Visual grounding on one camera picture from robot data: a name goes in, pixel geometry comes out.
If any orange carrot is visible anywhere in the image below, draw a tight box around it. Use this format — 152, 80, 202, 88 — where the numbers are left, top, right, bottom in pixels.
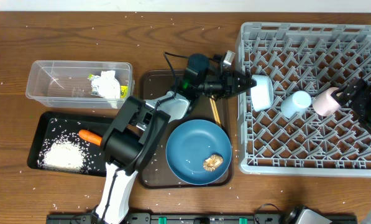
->
78, 129, 102, 146

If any pink cup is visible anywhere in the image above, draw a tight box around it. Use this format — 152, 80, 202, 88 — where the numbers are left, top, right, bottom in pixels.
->
312, 87, 341, 117

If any yellow snack wrapper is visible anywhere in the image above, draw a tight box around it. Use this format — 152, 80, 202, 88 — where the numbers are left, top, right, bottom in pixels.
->
88, 74, 128, 99

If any brown food scrap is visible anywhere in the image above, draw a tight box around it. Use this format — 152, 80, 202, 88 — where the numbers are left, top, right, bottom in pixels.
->
203, 154, 223, 172

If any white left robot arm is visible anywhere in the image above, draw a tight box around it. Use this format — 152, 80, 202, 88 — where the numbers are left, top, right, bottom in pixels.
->
91, 51, 257, 223

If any grey dishwasher rack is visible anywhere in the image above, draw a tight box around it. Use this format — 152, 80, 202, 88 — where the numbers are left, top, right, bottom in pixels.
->
236, 22, 371, 178

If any white tissue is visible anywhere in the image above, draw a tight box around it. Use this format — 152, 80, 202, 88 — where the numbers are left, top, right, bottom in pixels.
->
90, 70, 121, 109

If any blue plate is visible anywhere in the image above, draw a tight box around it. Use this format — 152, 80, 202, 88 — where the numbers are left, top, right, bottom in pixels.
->
165, 119, 232, 185

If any black waste tray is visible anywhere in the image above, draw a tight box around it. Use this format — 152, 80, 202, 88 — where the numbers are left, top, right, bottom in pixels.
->
27, 111, 112, 177

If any light blue rice bowl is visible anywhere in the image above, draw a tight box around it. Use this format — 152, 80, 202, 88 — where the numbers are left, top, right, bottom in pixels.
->
250, 75, 274, 112

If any clear plastic bin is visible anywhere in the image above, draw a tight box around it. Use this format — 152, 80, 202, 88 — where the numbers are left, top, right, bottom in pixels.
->
25, 60, 134, 109

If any brown serving tray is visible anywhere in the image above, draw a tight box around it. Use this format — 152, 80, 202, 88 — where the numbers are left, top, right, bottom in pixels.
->
139, 70, 216, 189

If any white rice pile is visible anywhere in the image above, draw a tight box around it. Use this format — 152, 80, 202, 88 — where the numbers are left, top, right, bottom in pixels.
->
37, 132, 90, 173

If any light blue cup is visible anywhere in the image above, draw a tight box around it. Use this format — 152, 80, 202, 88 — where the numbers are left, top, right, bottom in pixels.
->
280, 91, 312, 118

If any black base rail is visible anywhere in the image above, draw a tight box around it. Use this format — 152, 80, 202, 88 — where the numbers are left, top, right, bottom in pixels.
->
45, 203, 358, 224

